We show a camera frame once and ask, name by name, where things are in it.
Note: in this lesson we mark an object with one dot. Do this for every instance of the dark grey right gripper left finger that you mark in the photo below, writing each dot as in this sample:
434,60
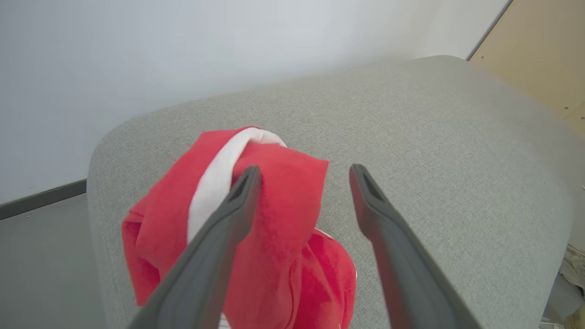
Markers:
201,274

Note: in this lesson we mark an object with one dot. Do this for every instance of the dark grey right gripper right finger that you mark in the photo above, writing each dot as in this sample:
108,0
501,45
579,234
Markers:
402,274

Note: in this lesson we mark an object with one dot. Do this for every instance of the red shorts with white stripe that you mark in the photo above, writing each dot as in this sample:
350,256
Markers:
283,205

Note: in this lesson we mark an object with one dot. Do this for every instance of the grey fabric sofa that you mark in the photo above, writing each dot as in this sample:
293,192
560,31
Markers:
434,160

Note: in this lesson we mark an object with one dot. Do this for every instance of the beige crumpled fabric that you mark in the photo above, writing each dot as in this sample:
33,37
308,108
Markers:
573,269

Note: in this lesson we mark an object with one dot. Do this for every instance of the black baseboard strip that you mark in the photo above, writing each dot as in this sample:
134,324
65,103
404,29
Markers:
41,201

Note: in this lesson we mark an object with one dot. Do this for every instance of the light wooden panel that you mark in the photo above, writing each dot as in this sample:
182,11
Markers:
539,55

